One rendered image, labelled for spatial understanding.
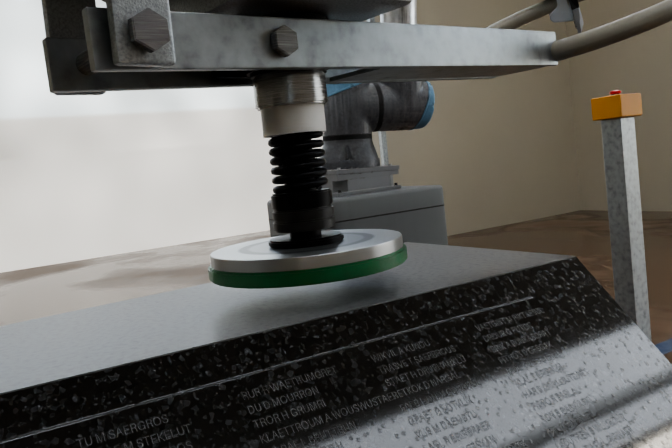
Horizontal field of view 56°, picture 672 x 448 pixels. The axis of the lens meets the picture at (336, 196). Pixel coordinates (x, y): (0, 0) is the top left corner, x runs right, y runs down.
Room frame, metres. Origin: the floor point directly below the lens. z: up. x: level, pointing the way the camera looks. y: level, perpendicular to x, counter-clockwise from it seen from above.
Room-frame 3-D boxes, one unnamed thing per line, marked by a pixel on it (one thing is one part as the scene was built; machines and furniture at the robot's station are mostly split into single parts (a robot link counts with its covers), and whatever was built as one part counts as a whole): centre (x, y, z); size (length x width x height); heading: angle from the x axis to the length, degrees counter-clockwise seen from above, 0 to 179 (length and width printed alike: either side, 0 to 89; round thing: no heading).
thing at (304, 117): (0.70, 0.04, 1.00); 0.07 x 0.07 x 0.04
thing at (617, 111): (2.24, -1.02, 0.54); 0.20 x 0.20 x 1.09; 30
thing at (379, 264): (0.70, 0.04, 0.85); 0.22 x 0.22 x 0.04
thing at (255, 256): (0.70, 0.04, 0.85); 0.21 x 0.21 x 0.01
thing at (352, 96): (1.92, -0.07, 1.11); 0.17 x 0.15 x 0.18; 106
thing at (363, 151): (1.92, -0.05, 0.98); 0.19 x 0.19 x 0.10
